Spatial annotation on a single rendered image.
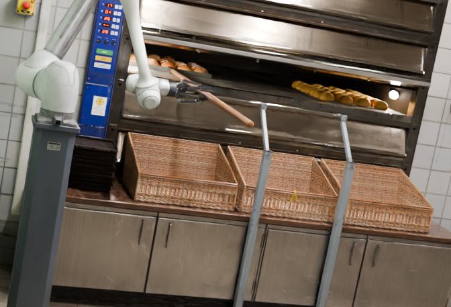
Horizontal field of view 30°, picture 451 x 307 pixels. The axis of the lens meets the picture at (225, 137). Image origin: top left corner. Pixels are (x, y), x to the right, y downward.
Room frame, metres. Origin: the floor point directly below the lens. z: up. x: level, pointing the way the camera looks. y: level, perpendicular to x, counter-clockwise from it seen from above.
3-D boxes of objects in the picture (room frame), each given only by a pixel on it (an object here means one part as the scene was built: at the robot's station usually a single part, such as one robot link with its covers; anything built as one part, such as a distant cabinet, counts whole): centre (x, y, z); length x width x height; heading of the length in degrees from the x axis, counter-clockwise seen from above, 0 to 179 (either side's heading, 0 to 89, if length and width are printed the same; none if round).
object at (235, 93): (4.99, -0.25, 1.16); 1.80 x 0.06 x 0.04; 107
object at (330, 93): (5.56, -0.68, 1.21); 0.61 x 0.48 x 0.06; 17
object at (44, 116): (3.75, 0.77, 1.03); 0.22 x 0.18 x 0.06; 17
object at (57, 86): (3.78, 0.78, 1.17); 0.18 x 0.16 x 0.22; 47
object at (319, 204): (4.72, -0.35, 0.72); 0.56 x 0.49 x 0.28; 106
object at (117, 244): (4.66, -0.23, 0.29); 2.42 x 0.56 x 0.58; 107
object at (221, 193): (4.55, 0.22, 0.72); 0.56 x 0.49 x 0.28; 108
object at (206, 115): (4.97, -0.25, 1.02); 1.79 x 0.11 x 0.19; 107
